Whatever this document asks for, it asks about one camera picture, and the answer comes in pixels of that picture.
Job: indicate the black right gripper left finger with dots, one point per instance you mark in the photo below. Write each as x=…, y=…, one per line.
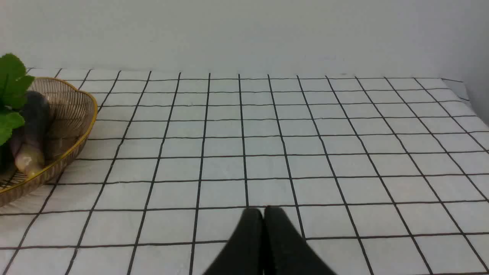
x=241, y=253

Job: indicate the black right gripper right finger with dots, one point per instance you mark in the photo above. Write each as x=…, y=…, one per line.
x=285, y=251

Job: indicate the white black-grid tablecloth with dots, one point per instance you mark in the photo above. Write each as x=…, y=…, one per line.
x=379, y=175

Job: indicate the woven gold-rimmed basket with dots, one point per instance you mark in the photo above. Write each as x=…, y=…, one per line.
x=72, y=114

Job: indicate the white radish with green leaves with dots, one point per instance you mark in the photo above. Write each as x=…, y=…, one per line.
x=24, y=115

